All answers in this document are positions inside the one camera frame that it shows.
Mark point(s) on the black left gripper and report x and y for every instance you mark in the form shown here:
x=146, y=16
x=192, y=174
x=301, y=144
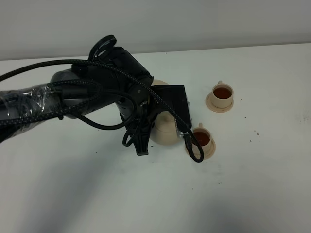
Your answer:
x=130, y=98

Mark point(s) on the beige ceramic teapot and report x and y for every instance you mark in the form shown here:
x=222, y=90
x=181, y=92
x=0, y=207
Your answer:
x=164, y=131

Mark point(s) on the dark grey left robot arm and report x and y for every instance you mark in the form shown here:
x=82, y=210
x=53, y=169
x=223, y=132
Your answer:
x=72, y=93

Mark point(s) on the beige teapot saucer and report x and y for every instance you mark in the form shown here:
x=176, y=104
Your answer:
x=158, y=82

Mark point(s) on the beige near cup saucer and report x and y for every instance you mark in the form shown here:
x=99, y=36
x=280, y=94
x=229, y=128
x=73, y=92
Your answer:
x=208, y=149

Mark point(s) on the beige cup saucer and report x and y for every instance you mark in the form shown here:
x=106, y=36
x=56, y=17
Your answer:
x=216, y=109
x=208, y=149

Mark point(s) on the beige near teacup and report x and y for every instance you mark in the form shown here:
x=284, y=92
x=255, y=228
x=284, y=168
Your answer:
x=202, y=134

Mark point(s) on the beige teacup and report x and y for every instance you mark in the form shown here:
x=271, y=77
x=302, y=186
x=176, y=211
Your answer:
x=221, y=95
x=202, y=134

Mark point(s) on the beige far cup saucer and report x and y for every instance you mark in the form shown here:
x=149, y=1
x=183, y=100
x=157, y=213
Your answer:
x=216, y=109

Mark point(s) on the beige far teacup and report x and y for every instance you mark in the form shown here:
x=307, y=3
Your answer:
x=221, y=95

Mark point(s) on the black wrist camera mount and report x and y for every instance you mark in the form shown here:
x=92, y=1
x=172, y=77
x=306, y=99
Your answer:
x=174, y=100

